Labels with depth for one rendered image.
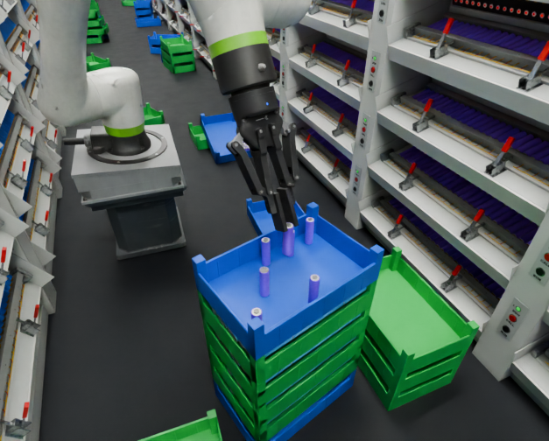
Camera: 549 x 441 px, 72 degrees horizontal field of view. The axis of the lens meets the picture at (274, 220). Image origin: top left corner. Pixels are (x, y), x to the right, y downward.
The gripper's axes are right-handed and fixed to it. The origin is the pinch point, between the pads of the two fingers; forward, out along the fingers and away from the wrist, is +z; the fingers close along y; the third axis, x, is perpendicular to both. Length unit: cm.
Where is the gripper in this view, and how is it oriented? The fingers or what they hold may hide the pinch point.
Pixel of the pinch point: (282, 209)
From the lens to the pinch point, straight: 66.3
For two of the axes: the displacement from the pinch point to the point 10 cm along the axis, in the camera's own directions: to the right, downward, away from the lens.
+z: 2.6, 9.2, 2.8
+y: -8.0, 3.7, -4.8
